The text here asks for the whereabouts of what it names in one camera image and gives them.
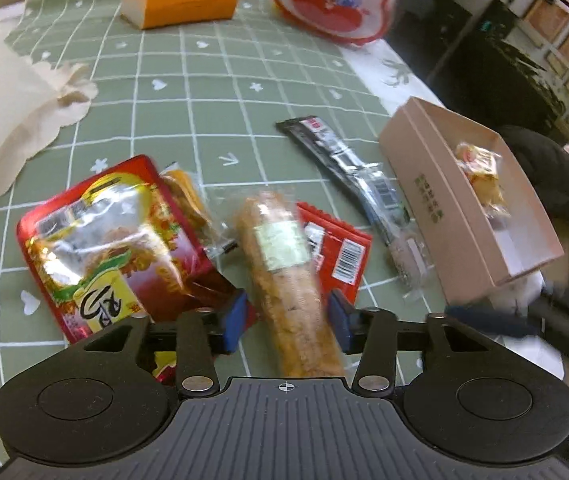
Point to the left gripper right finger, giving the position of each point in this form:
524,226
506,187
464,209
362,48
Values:
371,333

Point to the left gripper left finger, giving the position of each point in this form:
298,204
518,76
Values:
203,334

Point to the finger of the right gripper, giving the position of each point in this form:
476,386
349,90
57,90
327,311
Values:
491,322

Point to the pink gift box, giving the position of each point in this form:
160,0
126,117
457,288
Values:
473,254

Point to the long biscuit stick pack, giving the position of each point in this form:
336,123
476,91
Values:
284,277

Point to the small red snack packet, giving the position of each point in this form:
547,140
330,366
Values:
340,251

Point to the red yellow jerky packet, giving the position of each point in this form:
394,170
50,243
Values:
118,244

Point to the round rice cracker pack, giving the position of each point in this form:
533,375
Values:
481,168

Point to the black silver snack bar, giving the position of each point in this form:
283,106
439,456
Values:
331,153

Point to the yellow senbei cracker pack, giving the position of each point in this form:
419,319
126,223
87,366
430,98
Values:
187,191

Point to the black jacket on chair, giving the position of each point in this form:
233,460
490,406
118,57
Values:
546,165

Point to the black fish tank cabinet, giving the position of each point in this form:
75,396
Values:
475,72

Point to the green grid tablecloth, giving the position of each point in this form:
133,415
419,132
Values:
205,98

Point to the cream cartoon tote bag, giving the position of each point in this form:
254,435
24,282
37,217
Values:
37,100

